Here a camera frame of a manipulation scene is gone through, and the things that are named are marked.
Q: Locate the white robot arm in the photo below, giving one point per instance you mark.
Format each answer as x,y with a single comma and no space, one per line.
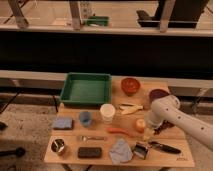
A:
168,108

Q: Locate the green plastic tray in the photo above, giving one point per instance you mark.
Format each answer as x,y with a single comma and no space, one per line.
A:
86,89

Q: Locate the red-brown bowl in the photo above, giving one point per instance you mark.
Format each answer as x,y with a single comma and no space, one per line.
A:
130,86

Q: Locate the white paper cup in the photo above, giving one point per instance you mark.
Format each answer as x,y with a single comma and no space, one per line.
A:
107,112

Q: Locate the wooden spatula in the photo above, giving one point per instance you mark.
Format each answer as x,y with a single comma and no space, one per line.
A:
130,108

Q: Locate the blue plastic cup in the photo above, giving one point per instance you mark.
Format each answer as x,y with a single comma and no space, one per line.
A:
85,118

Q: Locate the orange carrot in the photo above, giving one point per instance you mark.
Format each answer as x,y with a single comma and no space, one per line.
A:
118,130

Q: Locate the purple bowl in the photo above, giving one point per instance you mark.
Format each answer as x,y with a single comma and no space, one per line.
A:
157,93

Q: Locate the wooden folding table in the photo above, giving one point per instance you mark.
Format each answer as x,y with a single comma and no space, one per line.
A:
172,136

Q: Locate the silver fork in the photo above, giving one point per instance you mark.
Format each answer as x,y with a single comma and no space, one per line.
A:
85,138

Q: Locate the blue sponge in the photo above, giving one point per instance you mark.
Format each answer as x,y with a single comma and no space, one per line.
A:
62,124

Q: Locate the green box on shelf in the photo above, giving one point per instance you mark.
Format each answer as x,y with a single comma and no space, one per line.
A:
97,20

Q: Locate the light blue cloth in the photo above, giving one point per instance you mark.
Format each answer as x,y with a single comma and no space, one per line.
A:
120,152

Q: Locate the black sponge block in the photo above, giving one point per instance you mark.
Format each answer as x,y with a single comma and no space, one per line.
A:
89,152

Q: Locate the dark red chili pepper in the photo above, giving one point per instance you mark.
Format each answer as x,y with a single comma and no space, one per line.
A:
165,125

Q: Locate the small metal container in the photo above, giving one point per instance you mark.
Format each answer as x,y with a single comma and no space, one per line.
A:
140,150

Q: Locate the steel cup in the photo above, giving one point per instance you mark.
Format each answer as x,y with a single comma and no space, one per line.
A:
58,146

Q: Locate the black handled peeler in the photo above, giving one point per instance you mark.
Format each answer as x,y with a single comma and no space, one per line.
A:
164,147

